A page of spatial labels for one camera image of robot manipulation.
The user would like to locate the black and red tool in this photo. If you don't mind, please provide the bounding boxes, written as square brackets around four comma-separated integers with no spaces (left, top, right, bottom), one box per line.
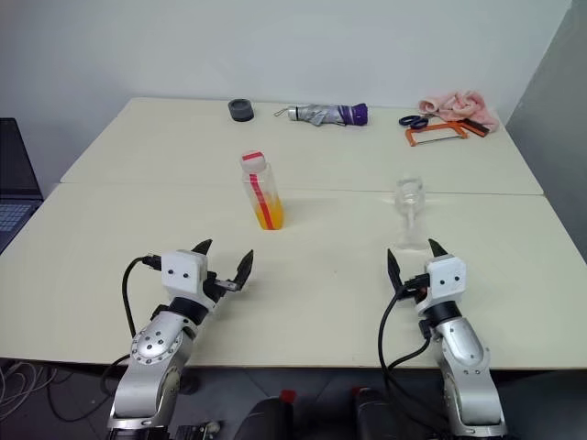
[461,117,490,138]

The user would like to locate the dark rounded shape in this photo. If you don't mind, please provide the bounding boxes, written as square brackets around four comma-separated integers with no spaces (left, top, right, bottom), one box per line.
[349,386,415,440]
[232,388,295,440]

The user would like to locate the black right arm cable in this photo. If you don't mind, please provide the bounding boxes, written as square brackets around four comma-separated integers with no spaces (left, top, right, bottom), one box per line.
[376,273,437,413]

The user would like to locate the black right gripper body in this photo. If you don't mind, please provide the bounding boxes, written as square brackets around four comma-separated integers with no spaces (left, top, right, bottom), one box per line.
[403,271,429,306]

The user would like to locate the dark laptop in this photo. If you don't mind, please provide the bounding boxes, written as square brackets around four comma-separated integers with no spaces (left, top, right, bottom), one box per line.
[0,117,45,256]

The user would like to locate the pink towel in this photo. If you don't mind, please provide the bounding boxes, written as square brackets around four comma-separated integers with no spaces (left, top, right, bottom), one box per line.
[417,89,501,135]

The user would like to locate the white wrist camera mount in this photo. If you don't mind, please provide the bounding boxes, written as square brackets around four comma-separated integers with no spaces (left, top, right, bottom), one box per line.
[161,249,208,295]
[423,255,469,307]

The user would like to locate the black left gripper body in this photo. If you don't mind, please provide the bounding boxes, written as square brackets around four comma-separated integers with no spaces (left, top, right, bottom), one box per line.
[201,269,245,306]

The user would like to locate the blue handled scissors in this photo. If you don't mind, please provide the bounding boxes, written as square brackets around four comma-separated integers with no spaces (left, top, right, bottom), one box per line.
[397,114,430,130]

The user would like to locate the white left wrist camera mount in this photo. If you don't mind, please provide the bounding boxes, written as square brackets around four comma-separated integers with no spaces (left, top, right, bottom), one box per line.
[161,249,208,295]

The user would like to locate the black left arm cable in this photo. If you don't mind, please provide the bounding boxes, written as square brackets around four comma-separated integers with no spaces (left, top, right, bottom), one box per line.
[100,253,162,391]

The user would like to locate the bottle with orange liquid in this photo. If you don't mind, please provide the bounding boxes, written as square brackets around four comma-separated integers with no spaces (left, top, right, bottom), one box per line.
[238,148,286,232]

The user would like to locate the folded silver purple umbrella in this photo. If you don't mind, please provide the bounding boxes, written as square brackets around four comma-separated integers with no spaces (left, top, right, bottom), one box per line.
[273,103,371,127]

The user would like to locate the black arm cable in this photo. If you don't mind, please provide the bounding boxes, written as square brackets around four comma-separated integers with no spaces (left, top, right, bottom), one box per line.
[376,273,437,413]
[100,253,162,391]

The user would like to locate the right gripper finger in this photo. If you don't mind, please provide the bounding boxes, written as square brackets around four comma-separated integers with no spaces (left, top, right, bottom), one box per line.
[427,237,453,263]
[386,247,406,295]

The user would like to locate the orange hacksaw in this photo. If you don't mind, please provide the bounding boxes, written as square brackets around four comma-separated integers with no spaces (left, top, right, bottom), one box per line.
[404,120,469,149]

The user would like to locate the clear plastic wine glass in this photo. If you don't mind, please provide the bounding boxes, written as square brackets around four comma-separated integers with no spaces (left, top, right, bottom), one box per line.
[393,175,428,251]

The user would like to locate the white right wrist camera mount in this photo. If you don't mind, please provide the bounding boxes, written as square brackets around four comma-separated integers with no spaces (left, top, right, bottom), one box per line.
[423,255,469,307]

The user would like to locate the white floor cables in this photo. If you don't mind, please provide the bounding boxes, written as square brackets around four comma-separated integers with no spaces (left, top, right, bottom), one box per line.
[0,358,61,414]

